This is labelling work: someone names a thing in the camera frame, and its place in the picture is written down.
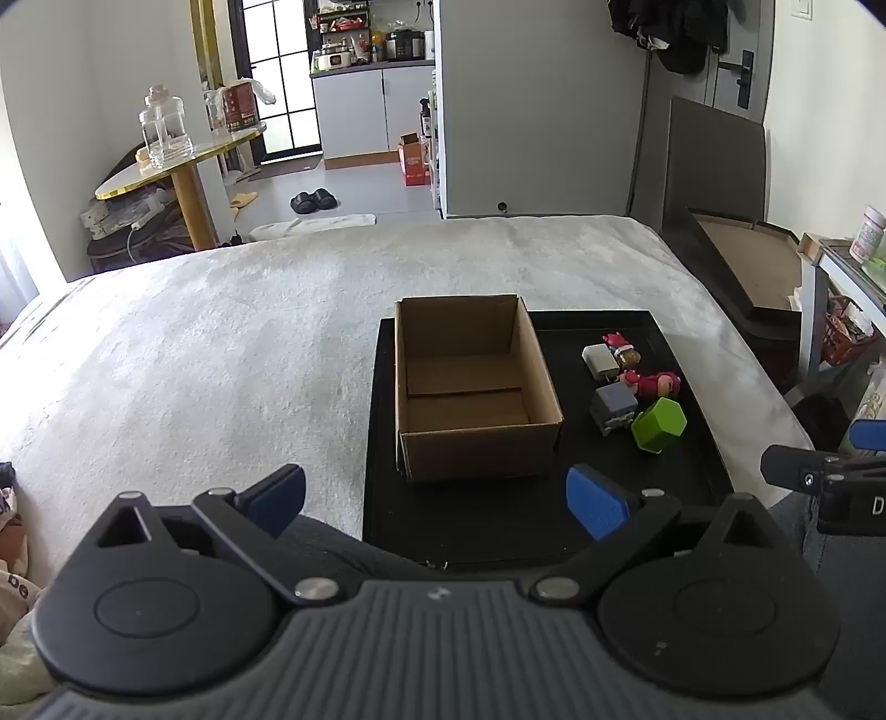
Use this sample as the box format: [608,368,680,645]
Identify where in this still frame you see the red basket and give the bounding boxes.
[820,297,880,365]

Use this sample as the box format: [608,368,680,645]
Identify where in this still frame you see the black framed glass door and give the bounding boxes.
[228,0,323,157]

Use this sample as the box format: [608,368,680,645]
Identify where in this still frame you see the person's right leg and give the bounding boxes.
[768,495,832,577]

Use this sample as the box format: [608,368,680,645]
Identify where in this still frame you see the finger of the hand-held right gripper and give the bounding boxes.
[760,445,886,496]
[850,418,886,454]

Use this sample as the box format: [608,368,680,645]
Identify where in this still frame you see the cardboard box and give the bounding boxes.
[393,294,565,484]

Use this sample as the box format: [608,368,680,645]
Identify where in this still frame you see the red canister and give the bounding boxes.
[225,79,262,132]

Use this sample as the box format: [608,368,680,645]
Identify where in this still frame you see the cluttered kitchen shelf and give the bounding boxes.
[315,0,375,40]

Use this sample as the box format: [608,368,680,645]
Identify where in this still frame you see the black tray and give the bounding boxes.
[362,309,728,573]

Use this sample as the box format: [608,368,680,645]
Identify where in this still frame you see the dark hanging clothes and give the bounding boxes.
[607,0,729,76]

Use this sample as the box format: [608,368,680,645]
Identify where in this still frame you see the white rice cooker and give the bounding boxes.
[310,43,354,74]

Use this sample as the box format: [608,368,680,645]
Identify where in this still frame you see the pink jar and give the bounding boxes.
[850,205,886,265]

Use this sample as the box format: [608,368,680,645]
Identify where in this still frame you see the dark doormat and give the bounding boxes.
[245,156,325,183]

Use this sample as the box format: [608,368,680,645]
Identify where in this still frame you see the white floor mat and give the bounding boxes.
[249,212,378,242]

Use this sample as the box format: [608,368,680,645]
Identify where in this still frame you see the white charger cube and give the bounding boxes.
[581,344,619,381]

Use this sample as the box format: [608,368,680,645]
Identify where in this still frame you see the pink pig toy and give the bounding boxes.
[619,369,683,403]

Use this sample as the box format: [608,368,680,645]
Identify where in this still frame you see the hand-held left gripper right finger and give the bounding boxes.
[529,465,788,605]

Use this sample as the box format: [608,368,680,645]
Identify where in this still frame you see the red carton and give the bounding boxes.
[398,133,432,187]

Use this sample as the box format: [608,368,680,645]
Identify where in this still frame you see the grey block toy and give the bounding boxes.
[590,382,639,436]

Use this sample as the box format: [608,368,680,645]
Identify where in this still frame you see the round gold-edged table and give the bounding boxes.
[95,123,267,251]

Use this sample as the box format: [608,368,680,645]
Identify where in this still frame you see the black door handle lock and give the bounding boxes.
[718,50,754,110]

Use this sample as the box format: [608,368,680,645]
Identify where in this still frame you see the grey wall cable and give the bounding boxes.
[626,52,653,217]

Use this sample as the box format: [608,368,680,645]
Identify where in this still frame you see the black framed brown board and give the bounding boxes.
[682,205,805,340]

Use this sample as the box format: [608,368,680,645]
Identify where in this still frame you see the white kitchen cabinet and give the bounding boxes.
[310,62,437,171]

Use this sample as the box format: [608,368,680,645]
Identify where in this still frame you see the white side table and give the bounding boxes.
[796,234,886,390]

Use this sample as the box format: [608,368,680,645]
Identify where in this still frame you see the large glass jar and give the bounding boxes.
[138,84,195,170]

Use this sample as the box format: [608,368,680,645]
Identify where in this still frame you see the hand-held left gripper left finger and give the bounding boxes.
[90,464,361,608]

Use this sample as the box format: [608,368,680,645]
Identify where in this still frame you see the printed white cloth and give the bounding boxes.
[0,462,47,693]

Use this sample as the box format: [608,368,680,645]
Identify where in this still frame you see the green hexagonal block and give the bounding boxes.
[630,397,688,456]

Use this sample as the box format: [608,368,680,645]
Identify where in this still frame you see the dark leaning board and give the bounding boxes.
[661,95,768,240]

